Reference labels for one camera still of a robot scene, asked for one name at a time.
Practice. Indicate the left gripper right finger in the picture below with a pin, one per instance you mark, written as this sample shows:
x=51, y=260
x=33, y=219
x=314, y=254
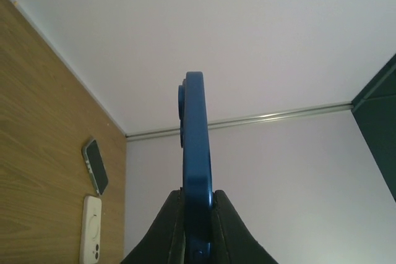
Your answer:
x=232, y=241

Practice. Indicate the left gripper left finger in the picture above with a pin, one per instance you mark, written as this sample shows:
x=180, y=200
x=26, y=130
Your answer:
x=164, y=241

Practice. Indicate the blue phone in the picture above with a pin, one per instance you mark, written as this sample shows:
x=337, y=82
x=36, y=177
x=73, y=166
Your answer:
x=197, y=173

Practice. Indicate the cream cased phone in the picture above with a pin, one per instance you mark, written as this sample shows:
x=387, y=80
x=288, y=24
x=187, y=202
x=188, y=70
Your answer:
x=91, y=230

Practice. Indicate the bare black phone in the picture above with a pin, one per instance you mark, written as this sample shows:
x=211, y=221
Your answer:
x=95, y=166

